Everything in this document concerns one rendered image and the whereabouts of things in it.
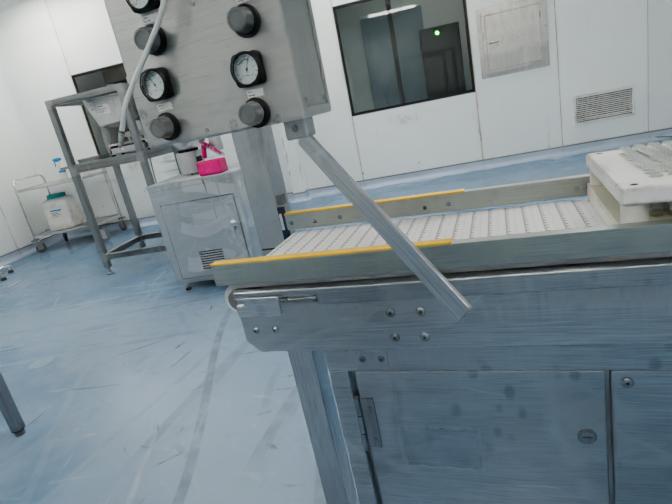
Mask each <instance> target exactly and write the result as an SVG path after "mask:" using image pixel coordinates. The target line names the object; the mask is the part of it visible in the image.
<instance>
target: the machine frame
mask: <svg viewBox="0 0 672 504"><path fill-rule="evenodd" d="M232 137H233V141H234V145H235V149H236V153H237V157H238V161H239V164H240V168H241V172H242V176H243V180H244V184H245V188H246V192H247V196H248V199H249V203H250V207H251V211H252V215H253V219H254V223H255V227H256V231H257V234H258V238H259V242H260V246H261V249H262V254H263V256H266V255H267V254H269V253H270V252H271V251H272V250H273V249H275V248H276V247H277V246H278V245H280V244H281V243H282V242H283V241H284V236H283V232H282V228H281V224H280V220H279V216H278V211H277V207H283V206H284V207H285V212H289V211H291V209H290V205H289V201H288V196H287V192H286V188H285V183H284V179H283V175H282V171H281V166H280V162H279V158H278V153H277V149H276V145H275V140H274V136H273V132H272V127H271V125H269V126H264V127H260V128H254V129H249V130H244V131H239V132H234V133H232ZM282 193H285V197H286V201H287V203H285V204H284V205H279V206H278V205H277V202H276V197H275V196H277V195H278V194H282ZM288 355H289V359H290V363H291V367H292V371H293V374H294V378H295V382H296V386H297V390H298V394H299V398H300V402H301V406H302V409H303V413H304V417H305V421H306V425H307V429H308V433H309V437H310V441H311V444H312V448H313V452H314V456H315V460H316V464H317V468H318V472H319V476H320V479H321V483H322V487H323V491H324V495H325V499H326V503H327V504H356V503H357V500H358V498H357V494H356V489H355V485H354V481H353V476H352V472H351V468H350V464H349V459H348V455H347V451H346V446H345V442H344V438H343V433H342V429H341V425H340V420H339V416H338V412H337V408H336V403H335V399H334V395H333V390H332V386H331V382H330V377H329V373H328V369H327V364H326V360H325V356H324V352H323V350H322V351H288Z"/></svg>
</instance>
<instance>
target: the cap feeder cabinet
mask: <svg viewBox="0 0 672 504"><path fill-rule="evenodd" d="M227 167H228V170H227V171H224V172H222V173H218V174H212V175H207V176H200V175H199V172H196V173H193V175H191V176H188V175H181V174H180V175H177V176H175V177H172V178H169V179H166V180H164V181H161V182H158V183H156V184H153V185H150V186H148V187H145V189H147V191H148V193H149V196H150V200H151V203H152V206H153V209H154V212H155V215H156V218H157V222H158V225H159V228H160V231H161V234H162V237H163V240H164V244H165V247H166V250H167V253H168V256H169V259H170V262H171V265H172V269H173V272H174V275H175V278H176V281H179V283H180V284H184V283H186V285H187V288H186V291H188V290H191V289H192V287H189V285H188V284H189V283H192V282H199V281H207V280H214V277H213V273H212V270H211V267H210V264H212V263H213V262H215V261H221V260H231V259H241V258H251V257H262V256H263V254H262V249H261V246H260V242H259V238H258V234H257V231H256V227H255V223H254V219H253V215H252V211H251V207H250V203H249V199H248V196H247V192H246V188H245V184H244V180H243V176H242V172H241V168H240V164H239V163H234V164H229V165H227ZM187 176H188V177H187Z"/></svg>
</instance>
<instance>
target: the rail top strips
mask: <svg viewBox="0 0 672 504"><path fill-rule="evenodd" d="M462 192H464V189H458V190H450V191H442V192H435V193H427V194H419V195H412V196H404V197H396V198H389V199H381V200H373V201H374V202H375V203H384V202H392V201H400V200H408V199H415V198H423V197H431V196H439V195H447V194H455V193H462ZM345 207H353V205H352V204H351V203H350V204H343V205H335V206H327V207H320V208H312V209H304V210H297V211H289V212H286V213H285V214H284V215H291V214H298V213H306V212H314V211H322V210H330V209H337V208H345ZM452 240H453V239H452V238H447V239H437V240H427V241H416V242H413V244H414V245H415V246H416V247H425V246H436V245H447V244H452ZM382 250H393V249H392V248H391V247H390V246H389V245H388V244H385V245H375V246H365V247H354V248H344V249H334V250H324V251H313V252H303V253H293V254H282V255H272V256H262V257H251V258H241V259H231V260H221V261H215V262H213V263H212V264H210V267H211V266H221V265H232V264H242V263H253V262H264V261H275V260H285V259H296V258H307V257H318V256H328V255H339V254H350V253H361V252H371V251H382Z"/></svg>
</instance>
